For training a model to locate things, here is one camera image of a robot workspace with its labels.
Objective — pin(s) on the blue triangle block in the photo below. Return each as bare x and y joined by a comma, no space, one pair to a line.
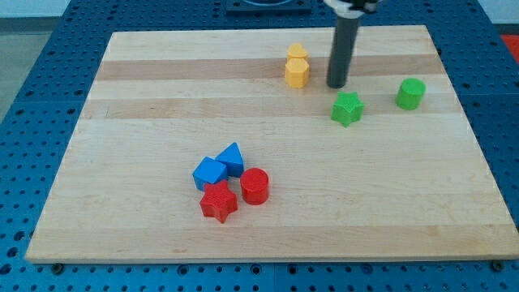
232,158

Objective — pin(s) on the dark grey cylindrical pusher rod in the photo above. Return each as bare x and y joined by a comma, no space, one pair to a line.
344,38

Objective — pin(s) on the blue cube block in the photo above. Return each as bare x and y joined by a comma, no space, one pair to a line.
209,171

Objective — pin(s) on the green cylinder block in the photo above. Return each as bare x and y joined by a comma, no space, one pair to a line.
410,94

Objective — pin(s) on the red cylinder block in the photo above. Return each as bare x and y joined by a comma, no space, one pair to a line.
254,184

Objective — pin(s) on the red star block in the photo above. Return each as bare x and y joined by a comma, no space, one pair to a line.
218,201

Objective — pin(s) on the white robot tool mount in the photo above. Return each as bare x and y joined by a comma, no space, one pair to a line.
352,9

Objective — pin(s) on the yellow heart block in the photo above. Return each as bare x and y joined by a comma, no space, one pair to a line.
297,51

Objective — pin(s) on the green star block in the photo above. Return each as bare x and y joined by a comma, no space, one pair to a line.
347,108

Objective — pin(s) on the yellow hexagon block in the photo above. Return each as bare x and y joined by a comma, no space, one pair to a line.
297,71

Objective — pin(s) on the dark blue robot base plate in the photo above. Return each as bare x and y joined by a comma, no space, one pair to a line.
238,7

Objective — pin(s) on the light wooden board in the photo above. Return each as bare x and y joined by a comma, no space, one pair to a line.
219,146

